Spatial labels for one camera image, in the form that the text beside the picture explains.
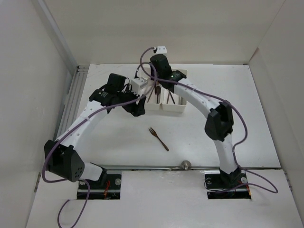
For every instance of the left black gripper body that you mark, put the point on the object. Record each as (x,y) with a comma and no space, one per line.
(128,96)

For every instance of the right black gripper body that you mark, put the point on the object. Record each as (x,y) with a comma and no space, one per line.
(152,72)

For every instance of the brown spoon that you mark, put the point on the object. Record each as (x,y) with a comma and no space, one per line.
(158,92)

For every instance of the black fork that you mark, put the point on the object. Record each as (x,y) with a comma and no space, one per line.
(171,97)

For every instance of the silver spoon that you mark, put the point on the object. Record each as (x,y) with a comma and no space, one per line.
(184,166)

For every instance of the copper spoon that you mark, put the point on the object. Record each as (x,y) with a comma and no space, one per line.
(152,90)

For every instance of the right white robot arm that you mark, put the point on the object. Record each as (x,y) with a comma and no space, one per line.
(219,117)

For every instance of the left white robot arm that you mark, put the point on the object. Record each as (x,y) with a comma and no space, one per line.
(61,156)

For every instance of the right white plastic bin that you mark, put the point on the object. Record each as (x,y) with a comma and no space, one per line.
(170,107)

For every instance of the white plastic bin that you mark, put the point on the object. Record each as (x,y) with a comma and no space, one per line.
(170,107)
(151,105)

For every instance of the left white plastic bin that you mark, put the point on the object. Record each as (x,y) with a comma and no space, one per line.
(151,105)

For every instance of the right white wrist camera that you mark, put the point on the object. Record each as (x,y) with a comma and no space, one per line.
(160,50)

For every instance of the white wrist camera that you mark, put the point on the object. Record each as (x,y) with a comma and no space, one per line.
(160,50)
(138,84)

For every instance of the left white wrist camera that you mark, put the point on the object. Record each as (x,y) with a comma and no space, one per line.
(138,84)

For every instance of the aluminium rail frame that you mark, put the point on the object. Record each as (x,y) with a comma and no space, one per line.
(71,101)

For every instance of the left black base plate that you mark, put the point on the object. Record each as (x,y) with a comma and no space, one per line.
(101,184)

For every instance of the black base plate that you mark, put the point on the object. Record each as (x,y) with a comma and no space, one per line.
(101,184)
(214,182)

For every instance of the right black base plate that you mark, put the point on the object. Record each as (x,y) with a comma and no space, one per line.
(214,182)

